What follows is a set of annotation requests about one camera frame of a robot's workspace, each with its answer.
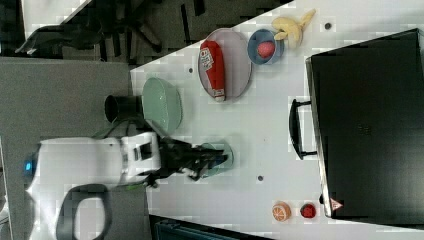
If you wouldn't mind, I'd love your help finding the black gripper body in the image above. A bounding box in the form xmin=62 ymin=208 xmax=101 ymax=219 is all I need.
xmin=146 ymin=138 xmax=222 ymax=188

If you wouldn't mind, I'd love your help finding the oven door with black handle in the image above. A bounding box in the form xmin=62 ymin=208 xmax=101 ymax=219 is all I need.
xmin=289 ymin=99 xmax=317 ymax=160

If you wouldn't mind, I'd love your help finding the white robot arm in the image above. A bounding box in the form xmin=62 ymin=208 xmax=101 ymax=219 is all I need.
xmin=26 ymin=131 xmax=233 ymax=240

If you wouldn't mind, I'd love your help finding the black toaster oven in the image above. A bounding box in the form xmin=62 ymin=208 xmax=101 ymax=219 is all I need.
xmin=306 ymin=29 xmax=424 ymax=229

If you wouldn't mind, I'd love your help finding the green measuring cup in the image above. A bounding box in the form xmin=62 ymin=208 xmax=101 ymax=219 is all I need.
xmin=202 ymin=140 xmax=234 ymax=178

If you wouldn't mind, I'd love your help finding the green perforated colander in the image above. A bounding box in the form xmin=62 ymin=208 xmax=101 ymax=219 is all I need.
xmin=142 ymin=77 xmax=183 ymax=135

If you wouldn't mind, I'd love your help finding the black cylindrical cup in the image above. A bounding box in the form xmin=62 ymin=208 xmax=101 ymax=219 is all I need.
xmin=104 ymin=95 xmax=142 ymax=122

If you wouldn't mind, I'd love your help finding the pink oval plate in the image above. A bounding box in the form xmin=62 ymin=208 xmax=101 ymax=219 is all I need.
xmin=198 ymin=28 xmax=252 ymax=102

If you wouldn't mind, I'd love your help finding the red ketchup bottle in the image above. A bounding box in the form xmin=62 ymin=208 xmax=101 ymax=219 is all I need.
xmin=200 ymin=40 xmax=226 ymax=102

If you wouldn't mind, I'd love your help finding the orange slice toy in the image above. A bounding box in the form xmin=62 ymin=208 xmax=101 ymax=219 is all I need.
xmin=272 ymin=201 xmax=291 ymax=222

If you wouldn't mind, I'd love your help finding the pink fruit toy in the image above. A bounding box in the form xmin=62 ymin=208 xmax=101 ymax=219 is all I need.
xmin=257 ymin=41 xmax=275 ymax=59

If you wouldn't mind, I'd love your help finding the red strawberry toy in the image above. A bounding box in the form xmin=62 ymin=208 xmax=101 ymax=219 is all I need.
xmin=300 ymin=203 xmax=316 ymax=219

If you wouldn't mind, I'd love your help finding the blue bowl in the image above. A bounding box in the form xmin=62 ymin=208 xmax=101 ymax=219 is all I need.
xmin=247 ymin=29 xmax=285 ymax=65

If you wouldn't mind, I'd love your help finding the yellow banana toy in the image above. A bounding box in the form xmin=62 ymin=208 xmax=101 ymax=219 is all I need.
xmin=271 ymin=9 xmax=316 ymax=49

